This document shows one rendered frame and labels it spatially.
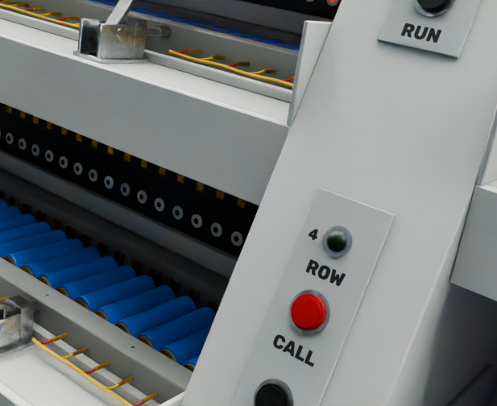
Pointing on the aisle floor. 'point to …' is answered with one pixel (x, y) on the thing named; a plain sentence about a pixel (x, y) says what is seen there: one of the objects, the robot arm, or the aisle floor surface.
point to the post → (336, 72)
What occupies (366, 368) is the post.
